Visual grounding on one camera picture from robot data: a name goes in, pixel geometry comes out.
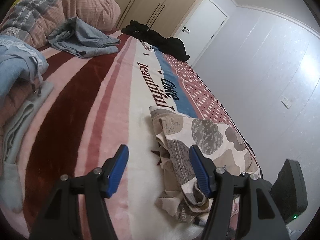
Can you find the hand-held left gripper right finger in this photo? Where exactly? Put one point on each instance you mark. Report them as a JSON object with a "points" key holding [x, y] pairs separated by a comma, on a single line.
{"points": [[200, 170]]}

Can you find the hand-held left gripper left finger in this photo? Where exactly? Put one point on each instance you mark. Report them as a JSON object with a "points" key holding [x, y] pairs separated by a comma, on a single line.
{"points": [[117, 172]]}

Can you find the beige bear print pants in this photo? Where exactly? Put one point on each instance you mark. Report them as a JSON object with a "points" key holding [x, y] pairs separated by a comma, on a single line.
{"points": [[200, 135]]}

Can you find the blue-grey pants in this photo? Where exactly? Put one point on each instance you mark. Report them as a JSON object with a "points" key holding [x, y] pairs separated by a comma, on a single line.
{"points": [[87, 37]]}

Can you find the striped printed blanket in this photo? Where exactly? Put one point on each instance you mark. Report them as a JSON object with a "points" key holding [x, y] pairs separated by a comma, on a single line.
{"points": [[87, 100]]}

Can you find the grey folded cloth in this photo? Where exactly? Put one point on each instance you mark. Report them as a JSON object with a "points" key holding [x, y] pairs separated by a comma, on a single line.
{"points": [[20, 120]]}

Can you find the black clothes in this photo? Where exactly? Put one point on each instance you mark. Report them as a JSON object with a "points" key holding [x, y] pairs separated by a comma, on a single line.
{"points": [[170, 45]]}

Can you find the white door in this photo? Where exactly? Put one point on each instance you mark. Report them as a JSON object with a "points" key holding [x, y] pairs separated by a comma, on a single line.
{"points": [[202, 30]]}

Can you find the wooden wardrobe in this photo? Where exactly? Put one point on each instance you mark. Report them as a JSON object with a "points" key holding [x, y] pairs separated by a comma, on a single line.
{"points": [[160, 0]]}

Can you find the pink and grey quilt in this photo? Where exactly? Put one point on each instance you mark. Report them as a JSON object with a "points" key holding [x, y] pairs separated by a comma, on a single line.
{"points": [[75, 2]]}

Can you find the white wall socket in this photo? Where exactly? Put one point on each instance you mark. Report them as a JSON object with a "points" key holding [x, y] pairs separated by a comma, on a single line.
{"points": [[286, 102]]}

